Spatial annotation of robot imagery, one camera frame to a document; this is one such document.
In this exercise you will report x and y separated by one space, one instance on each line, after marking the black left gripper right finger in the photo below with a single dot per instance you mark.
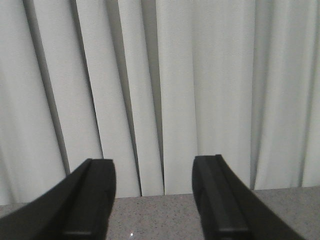
228 209

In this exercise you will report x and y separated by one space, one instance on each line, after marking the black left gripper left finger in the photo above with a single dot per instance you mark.
77 208

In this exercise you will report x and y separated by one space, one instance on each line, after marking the grey pleated curtain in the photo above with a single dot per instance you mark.
153 83

